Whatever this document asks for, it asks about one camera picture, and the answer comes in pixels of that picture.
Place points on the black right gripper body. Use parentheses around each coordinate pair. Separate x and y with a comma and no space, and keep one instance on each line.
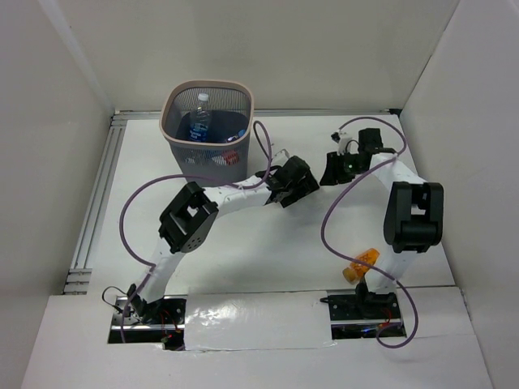
(349,167)

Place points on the aluminium frame rail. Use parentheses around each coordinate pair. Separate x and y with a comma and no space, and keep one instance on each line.
(80,272)

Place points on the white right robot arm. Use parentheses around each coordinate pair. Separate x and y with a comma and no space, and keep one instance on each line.
(413,221)

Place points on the orange plastic bottle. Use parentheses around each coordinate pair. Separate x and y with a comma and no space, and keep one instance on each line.
(357,270)

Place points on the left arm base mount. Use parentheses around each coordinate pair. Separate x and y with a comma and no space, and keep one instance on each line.
(164,325)

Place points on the red label plastic bottle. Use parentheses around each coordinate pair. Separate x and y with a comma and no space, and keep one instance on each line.
(223,158)

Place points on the grey mesh waste bin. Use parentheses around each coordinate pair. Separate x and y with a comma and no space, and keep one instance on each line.
(232,106)

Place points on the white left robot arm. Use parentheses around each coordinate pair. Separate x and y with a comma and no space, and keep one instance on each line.
(187,220)

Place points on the blue cap plastic bottle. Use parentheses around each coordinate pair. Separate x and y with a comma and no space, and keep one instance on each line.
(235,137)

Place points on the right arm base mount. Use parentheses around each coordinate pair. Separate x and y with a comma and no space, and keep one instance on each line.
(361,315)

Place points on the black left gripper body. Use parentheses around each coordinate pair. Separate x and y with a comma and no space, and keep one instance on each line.
(298,183)

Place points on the blue label clear bottle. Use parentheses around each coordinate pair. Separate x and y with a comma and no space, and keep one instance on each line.
(200,119)

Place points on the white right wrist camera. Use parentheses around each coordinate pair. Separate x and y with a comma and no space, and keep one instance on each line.
(344,142)

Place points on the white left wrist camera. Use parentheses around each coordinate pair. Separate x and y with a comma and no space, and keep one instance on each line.
(280,158)

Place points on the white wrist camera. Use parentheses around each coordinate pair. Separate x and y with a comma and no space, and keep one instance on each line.
(344,142)
(280,158)

